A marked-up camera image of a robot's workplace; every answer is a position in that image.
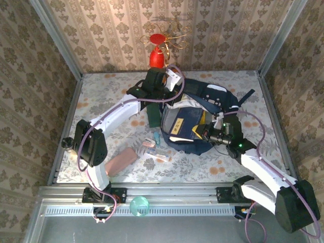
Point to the navy blue book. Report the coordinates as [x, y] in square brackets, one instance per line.
[184, 124]

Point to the dark green pencil case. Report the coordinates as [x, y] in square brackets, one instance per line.
[154, 116]

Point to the navy blue backpack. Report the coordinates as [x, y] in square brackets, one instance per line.
[215, 93]

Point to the pink stapler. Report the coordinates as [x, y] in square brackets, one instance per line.
[148, 143]

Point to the clear pen pack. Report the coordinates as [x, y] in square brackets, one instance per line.
[158, 155]

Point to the pink pencil case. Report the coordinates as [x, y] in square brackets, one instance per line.
[121, 162]

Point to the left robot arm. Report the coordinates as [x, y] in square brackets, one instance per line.
[114, 114]

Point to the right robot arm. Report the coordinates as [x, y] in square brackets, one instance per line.
[265, 172]

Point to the red bell ornament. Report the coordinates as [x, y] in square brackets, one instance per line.
[157, 59]

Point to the red and gold ornament stand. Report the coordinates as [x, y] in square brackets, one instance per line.
[168, 48]

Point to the red round ornament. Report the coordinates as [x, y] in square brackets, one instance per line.
[157, 38]

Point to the teal translucent tape roll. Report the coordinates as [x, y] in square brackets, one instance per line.
[139, 206]

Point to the black lidded small jar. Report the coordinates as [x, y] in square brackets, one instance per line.
[67, 143]

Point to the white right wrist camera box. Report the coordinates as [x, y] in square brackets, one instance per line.
[218, 122]

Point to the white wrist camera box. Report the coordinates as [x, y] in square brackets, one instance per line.
[218, 122]
[173, 78]

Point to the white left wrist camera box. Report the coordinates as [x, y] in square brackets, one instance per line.
[173, 78]

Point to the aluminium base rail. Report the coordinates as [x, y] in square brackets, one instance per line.
[172, 192]

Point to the aluminium frame post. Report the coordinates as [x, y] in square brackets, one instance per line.
[58, 40]
[281, 38]

